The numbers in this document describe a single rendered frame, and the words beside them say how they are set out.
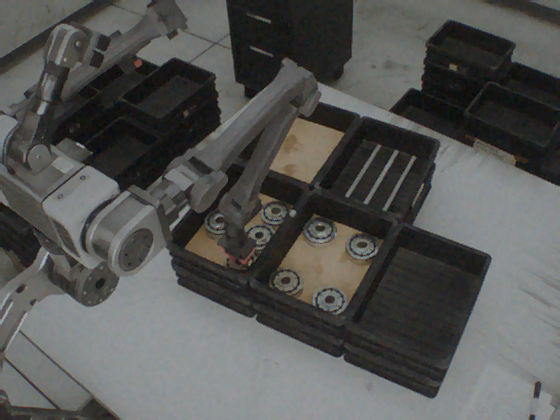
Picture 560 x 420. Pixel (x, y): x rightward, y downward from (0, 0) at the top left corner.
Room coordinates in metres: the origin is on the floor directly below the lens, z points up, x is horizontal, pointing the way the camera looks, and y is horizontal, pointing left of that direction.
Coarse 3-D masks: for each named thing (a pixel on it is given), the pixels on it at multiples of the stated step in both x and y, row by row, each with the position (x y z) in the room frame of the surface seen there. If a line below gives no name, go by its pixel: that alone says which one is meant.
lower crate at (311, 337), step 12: (264, 312) 0.97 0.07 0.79; (264, 324) 0.97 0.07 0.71; (276, 324) 0.96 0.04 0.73; (288, 324) 0.93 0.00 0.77; (300, 324) 0.90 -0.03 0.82; (300, 336) 0.91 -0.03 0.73; (312, 336) 0.89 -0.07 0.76; (324, 336) 0.86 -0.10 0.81; (324, 348) 0.87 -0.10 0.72; (336, 348) 0.85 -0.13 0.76
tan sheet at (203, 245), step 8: (264, 200) 1.38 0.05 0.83; (216, 208) 1.36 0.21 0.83; (256, 216) 1.31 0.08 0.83; (248, 224) 1.28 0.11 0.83; (200, 232) 1.26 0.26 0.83; (192, 240) 1.23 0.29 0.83; (200, 240) 1.23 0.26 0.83; (208, 240) 1.22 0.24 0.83; (216, 240) 1.22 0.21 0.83; (184, 248) 1.20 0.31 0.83; (192, 248) 1.20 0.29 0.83; (200, 248) 1.19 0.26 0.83; (208, 248) 1.19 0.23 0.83; (216, 248) 1.19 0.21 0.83; (208, 256) 1.16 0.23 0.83; (216, 256) 1.16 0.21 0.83; (224, 256) 1.16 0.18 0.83; (256, 256) 1.15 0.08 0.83; (240, 264) 1.12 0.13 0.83
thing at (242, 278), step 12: (228, 168) 1.44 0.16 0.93; (276, 180) 1.38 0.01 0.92; (288, 180) 1.37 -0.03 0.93; (288, 216) 1.22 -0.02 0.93; (180, 252) 1.11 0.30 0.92; (264, 252) 1.09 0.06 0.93; (204, 264) 1.07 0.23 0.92; (216, 264) 1.05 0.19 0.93; (228, 276) 1.02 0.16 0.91; (240, 276) 1.01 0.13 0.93
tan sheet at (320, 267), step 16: (336, 224) 1.25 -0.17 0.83; (304, 240) 1.20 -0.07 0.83; (336, 240) 1.19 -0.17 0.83; (288, 256) 1.14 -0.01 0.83; (304, 256) 1.14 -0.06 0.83; (320, 256) 1.13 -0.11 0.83; (336, 256) 1.13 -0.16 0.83; (304, 272) 1.08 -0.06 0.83; (320, 272) 1.07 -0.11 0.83; (336, 272) 1.07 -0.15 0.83; (352, 272) 1.06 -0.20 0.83; (304, 288) 1.02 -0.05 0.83; (352, 288) 1.00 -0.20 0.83
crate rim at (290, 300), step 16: (320, 192) 1.31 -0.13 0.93; (288, 224) 1.18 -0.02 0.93; (384, 240) 1.10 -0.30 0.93; (256, 272) 1.02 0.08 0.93; (368, 272) 1.00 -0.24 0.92; (256, 288) 0.97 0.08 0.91; (272, 288) 0.96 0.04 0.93; (288, 304) 0.92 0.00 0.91; (304, 304) 0.90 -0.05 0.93; (352, 304) 0.89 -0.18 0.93; (336, 320) 0.84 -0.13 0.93
